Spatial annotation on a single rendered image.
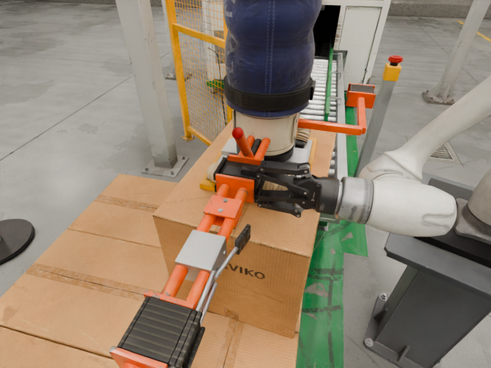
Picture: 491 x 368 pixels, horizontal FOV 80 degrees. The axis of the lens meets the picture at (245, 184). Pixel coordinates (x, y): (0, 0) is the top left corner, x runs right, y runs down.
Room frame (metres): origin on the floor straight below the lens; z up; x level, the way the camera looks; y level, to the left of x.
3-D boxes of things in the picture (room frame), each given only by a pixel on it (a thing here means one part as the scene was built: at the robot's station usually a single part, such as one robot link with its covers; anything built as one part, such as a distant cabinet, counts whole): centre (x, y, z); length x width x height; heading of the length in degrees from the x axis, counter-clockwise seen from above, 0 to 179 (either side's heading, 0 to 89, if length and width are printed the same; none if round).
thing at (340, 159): (2.16, -0.72, 0.50); 2.31 x 0.05 x 0.19; 166
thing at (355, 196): (0.44, -0.21, 1.07); 0.09 x 0.06 x 0.09; 166
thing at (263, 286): (0.74, -0.05, 0.75); 0.60 x 0.40 x 0.40; 161
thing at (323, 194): (0.46, -0.14, 1.07); 0.09 x 0.07 x 0.08; 76
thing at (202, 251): (0.30, 0.07, 1.07); 0.07 x 0.07 x 0.04; 74
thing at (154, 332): (0.17, 0.11, 1.08); 0.08 x 0.07 x 0.05; 164
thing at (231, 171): (0.50, 0.01, 1.10); 0.07 x 0.03 x 0.01; 76
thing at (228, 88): (0.75, -0.06, 1.19); 0.23 x 0.23 x 0.04
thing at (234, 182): (0.51, 0.01, 1.07); 0.10 x 0.08 x 0.06; 74
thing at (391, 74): (1.54, -0.75, 0.50); 0.07 x 0.07 x 1.00; 76
